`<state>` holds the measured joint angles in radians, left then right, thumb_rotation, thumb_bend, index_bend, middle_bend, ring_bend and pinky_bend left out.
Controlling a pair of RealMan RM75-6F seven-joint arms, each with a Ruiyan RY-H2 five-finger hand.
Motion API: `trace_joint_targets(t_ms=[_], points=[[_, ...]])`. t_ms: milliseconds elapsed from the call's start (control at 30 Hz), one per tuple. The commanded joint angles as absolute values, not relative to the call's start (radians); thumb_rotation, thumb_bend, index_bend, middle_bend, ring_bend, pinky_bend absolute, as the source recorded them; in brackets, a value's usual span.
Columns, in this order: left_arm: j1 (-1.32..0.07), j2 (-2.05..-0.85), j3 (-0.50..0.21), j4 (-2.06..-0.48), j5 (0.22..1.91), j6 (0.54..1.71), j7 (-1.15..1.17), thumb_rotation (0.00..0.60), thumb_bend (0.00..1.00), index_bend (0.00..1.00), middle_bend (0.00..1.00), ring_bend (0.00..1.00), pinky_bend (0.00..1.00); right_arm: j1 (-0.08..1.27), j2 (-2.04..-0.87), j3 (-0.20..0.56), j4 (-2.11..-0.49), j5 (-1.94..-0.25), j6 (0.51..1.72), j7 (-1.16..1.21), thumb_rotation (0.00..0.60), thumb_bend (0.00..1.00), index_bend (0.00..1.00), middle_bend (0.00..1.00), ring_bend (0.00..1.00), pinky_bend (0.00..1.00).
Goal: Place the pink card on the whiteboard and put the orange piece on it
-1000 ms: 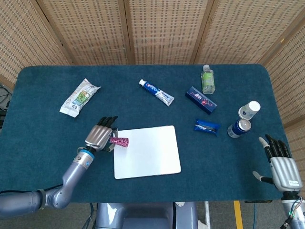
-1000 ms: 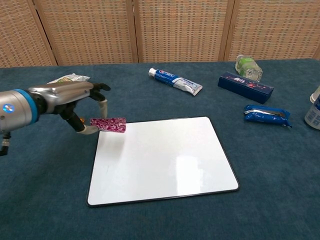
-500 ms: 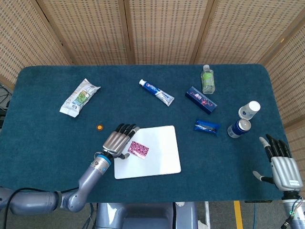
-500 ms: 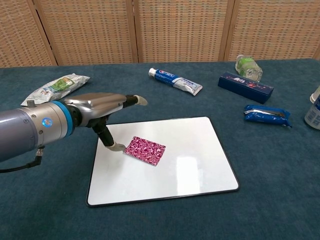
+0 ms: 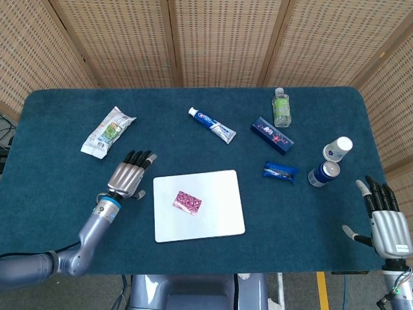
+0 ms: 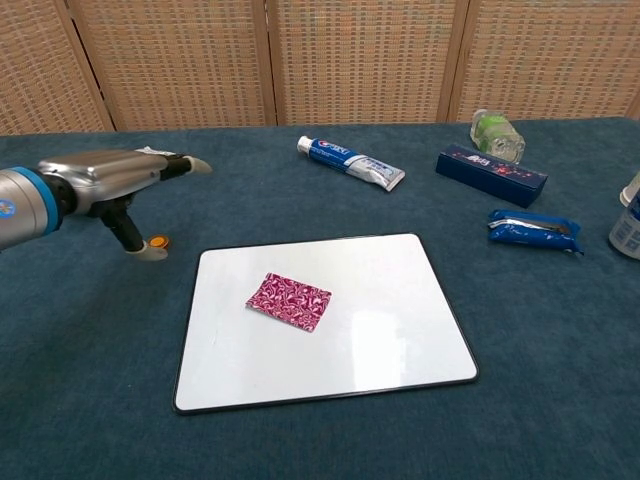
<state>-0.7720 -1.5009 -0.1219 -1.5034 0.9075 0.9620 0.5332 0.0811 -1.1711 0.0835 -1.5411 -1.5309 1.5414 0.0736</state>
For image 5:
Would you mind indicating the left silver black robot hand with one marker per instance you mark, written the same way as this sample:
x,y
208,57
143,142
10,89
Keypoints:
x,y
126,177

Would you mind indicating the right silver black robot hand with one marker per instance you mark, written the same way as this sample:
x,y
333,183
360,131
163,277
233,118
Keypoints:
x,y
388,229

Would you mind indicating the pink patterned packet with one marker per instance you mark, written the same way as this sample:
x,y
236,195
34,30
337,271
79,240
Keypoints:
x,y
187,202

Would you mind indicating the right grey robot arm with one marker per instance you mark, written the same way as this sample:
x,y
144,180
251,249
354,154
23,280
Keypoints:
x,y
398,284

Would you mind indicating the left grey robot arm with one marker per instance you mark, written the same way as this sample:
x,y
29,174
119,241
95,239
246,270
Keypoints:
x,y
93,229

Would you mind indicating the white green snack bag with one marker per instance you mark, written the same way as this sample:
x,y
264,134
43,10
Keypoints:
x,y
108,132

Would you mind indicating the teal felt table cover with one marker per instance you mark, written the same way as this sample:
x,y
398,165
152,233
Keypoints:
x,y
64,200

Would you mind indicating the blue drink can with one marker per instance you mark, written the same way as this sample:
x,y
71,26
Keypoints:
x,y
322,174

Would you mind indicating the white paper cup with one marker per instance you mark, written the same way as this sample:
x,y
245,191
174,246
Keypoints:
x,y
337,149

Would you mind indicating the blue white toothpaste tube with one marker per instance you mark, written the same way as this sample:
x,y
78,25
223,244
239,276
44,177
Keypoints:
x,y
211,124

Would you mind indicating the white rectangular tray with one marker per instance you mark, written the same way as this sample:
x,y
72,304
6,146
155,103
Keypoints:
x,y
219,219

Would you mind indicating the blue cookie packet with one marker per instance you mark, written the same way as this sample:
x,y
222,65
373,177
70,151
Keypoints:
x,y
280,172

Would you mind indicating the grey robot torso base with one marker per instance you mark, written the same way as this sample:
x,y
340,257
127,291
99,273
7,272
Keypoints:
x,y
193,292

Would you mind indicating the dark blue long carton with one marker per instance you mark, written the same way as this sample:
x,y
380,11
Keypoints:
x,y
272,135

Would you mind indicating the clear bottle with green label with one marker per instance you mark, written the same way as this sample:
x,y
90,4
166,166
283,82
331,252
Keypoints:
x,y
281,109

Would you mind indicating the woven bamboo folding screen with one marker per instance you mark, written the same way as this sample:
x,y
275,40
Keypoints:
x,y
226,38

